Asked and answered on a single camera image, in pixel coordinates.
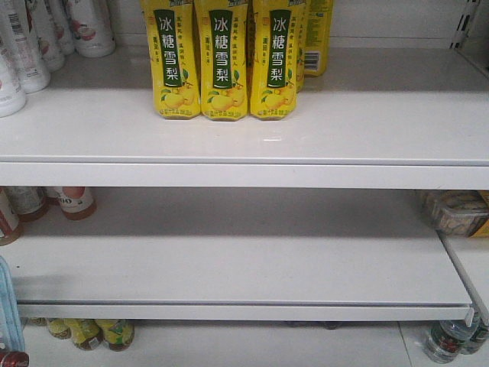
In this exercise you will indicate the orange juice bottle right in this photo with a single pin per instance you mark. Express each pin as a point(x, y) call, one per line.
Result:
point(77, 203)

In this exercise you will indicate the white metal shelving unit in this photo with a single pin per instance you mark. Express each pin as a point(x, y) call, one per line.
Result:
point(297, 242)

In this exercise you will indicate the yellow pear drink bottle left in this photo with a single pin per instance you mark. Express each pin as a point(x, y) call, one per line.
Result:
point(175, 82)

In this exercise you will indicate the yellow tea bottle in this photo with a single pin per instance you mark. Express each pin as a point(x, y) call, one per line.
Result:
point(118, 334)
point(85, 333)

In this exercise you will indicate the yellow pear drink bottle middle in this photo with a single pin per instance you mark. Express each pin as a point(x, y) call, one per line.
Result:
point(222, 29)

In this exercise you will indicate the yellow pear drink bottle right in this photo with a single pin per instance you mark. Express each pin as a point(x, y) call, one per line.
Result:
point(274, 69)

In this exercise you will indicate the red coca-cola bottle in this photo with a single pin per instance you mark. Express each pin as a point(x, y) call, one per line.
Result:
point(14, 359)

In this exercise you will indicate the clear plastic snack tub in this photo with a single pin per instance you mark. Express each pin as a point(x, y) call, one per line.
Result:
point(462, 213)

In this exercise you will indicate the yellow pear drink bottle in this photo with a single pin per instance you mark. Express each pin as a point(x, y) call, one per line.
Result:
point(274, 69)
point(175, 82)
point(222, 29)

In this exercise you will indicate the light blue plastic basket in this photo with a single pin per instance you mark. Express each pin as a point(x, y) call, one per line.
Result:
point(12, 337)

